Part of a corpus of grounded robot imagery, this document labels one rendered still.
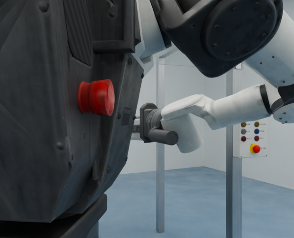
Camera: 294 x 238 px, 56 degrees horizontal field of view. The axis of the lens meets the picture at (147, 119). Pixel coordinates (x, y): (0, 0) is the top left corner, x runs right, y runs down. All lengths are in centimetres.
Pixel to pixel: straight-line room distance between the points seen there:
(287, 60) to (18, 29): 36
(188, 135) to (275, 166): 410
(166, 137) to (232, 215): 101
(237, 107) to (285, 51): 20
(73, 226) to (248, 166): 482
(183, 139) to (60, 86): 49
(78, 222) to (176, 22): 25
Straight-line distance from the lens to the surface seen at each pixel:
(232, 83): 151
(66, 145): 22
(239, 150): 147
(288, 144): 455
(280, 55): 44
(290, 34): 45
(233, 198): 157
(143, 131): 83
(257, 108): 60
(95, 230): 155
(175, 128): 66
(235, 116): 62
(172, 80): 555
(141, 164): 526
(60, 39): 21
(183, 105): 63
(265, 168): 486
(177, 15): 31
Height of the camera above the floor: 105
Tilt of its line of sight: level
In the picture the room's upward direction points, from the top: straight up
